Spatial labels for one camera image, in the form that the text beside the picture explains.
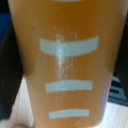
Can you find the gripper right finger with blue tip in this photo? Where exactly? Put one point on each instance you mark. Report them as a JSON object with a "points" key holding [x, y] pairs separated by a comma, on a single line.
{"points": [[120, 91]]}

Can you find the gripper left finger with blue tip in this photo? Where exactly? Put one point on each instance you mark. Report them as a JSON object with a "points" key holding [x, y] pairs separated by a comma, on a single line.
{"points": [[10, 73]]}

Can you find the yellow-orange rectangular block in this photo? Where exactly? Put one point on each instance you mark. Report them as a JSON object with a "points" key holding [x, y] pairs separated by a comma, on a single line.
{"points": [[63, 66]]}

